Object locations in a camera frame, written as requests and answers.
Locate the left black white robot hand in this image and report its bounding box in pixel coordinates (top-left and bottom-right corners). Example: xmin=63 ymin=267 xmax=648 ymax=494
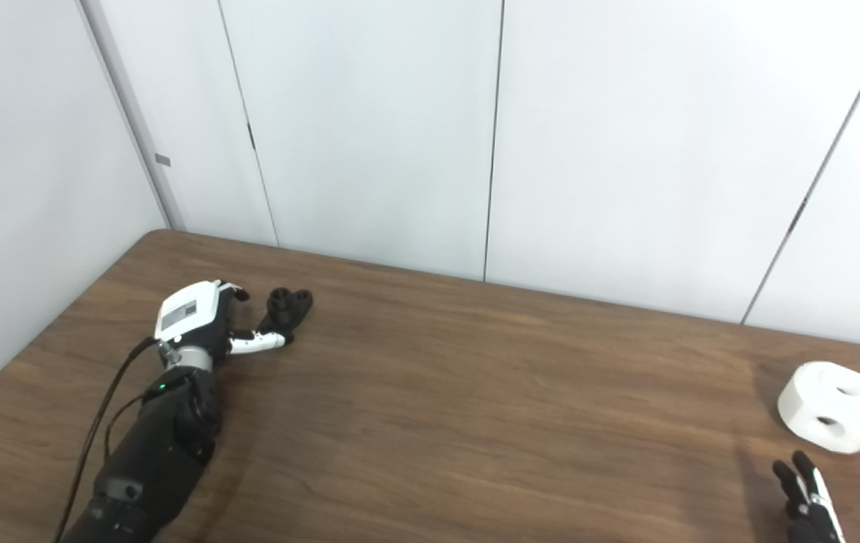
xmin=154 ymin=280 xmax=296 ymax=359

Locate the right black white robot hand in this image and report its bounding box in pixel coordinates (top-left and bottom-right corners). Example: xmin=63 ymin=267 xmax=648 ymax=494
xmin=772 ymin=450 xmax=847 ymax=543

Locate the black plastic holder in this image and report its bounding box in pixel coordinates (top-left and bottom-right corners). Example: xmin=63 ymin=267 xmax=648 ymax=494
xmin=255 ymin=287 xmax=315 ymax=346

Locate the round white plastic piece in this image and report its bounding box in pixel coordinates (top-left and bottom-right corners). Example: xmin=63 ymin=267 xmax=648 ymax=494
xmin=777 ymin=361 xmax=860 ymax=455

